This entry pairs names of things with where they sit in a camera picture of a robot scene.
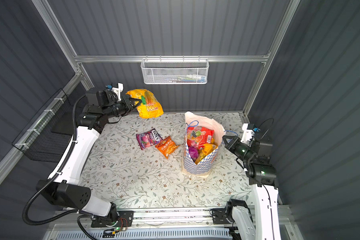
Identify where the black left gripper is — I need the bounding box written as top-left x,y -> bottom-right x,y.
102,95 -> 141,121

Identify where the yellow gummy bag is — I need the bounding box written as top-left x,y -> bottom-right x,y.
127,89 -> 164,119
195,143 -> 218,165

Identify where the red fruit gummy bag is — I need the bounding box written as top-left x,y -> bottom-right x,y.
186,126 -> 214,150

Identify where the white blue checkered paper bag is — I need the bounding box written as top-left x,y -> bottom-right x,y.
182,112 -> 242,177

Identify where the dark purple candy bar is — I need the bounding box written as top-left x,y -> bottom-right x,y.
136,128 -> 163,150

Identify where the orange chips bag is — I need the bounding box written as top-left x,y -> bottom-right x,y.
156,136 -> 179,159

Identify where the purple grape gummy bag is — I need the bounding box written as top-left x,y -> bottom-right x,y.
189,147 -> 199,162

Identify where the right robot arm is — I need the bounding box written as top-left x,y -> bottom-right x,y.
223,135 -> 281,240

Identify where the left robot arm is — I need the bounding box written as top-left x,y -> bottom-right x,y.
36,87 -> 142,223

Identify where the white vented cover strip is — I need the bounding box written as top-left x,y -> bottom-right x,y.
55,227 -> 233,240

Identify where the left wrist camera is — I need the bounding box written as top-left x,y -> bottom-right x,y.
106,83 -> 124,101

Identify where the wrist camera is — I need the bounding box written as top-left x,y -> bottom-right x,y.
106,83 -> 124,101
241,123 -> 259,147

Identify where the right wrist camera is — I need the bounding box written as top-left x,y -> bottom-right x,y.
241,123 -> 259,147

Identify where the white wire mesh basket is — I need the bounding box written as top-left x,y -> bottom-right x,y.
141,58 -> 210,85

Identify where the black wire basket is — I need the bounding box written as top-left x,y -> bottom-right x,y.
12,85 -> 86,163

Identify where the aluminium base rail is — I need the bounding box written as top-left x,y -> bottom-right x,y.
47,205 -> 296,230

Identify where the black corrugated cable conduit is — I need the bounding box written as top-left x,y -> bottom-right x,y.
21,95 -> 88,226

